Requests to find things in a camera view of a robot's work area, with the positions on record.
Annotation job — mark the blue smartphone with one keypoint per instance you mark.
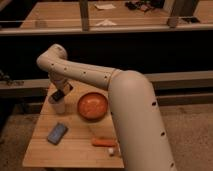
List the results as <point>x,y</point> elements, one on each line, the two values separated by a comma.
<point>57,133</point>

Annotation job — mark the folded white paper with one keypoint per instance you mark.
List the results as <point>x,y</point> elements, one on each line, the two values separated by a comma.
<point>106,22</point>

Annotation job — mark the orange bowl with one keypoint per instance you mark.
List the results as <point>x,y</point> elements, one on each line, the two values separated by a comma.
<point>92,106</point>

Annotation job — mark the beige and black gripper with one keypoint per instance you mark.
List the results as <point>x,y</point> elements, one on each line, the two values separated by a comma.
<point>60,90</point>

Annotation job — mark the grey metal post right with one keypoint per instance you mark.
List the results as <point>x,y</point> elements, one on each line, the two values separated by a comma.
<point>182,9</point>

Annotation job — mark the white paper sheet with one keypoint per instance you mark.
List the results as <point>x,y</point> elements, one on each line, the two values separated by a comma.
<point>105,6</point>

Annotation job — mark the white ceramic cup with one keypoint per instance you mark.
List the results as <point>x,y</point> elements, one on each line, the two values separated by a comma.
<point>59,107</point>

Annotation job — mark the small white eraser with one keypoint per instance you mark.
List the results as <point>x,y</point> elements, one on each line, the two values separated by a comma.
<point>111,151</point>

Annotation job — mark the grey metal post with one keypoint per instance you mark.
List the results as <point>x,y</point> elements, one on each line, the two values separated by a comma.
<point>84,14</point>
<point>182,9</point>

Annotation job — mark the black cable clutter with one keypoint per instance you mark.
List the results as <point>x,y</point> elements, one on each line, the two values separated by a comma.
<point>144,5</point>

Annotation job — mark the orange carrot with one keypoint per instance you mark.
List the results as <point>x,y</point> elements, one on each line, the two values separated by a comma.
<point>103,142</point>

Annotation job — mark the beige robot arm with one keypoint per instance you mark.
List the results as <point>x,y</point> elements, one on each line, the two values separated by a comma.
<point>134,108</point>

